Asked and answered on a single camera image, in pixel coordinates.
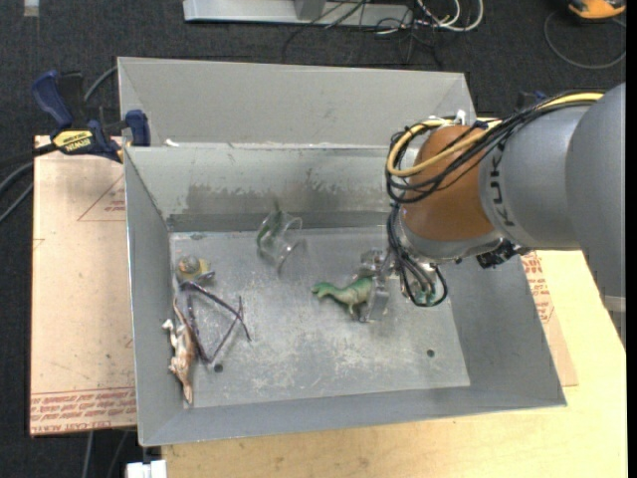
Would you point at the grey-green round toy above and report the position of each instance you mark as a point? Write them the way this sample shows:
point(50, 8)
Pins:
point(190, 267)

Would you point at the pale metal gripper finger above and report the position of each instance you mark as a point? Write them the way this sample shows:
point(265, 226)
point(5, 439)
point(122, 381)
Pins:
point(372, 262)
point(380, 301)

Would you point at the clear plastic cup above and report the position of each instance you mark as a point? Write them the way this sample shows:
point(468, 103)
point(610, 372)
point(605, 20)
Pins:
point(278, 242)

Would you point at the grey metal bin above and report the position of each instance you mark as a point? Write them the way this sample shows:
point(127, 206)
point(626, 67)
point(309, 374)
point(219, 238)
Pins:
point(323, 356)

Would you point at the tan toy animal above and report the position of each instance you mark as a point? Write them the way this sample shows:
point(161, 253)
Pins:
point(182, 359)

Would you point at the brown cardboard board, red print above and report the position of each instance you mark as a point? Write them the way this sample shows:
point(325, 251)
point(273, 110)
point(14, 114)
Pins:
point(79, 292)

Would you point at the green toy dinosaur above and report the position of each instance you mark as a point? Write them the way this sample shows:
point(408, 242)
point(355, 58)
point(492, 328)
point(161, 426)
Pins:
point(348, 293)

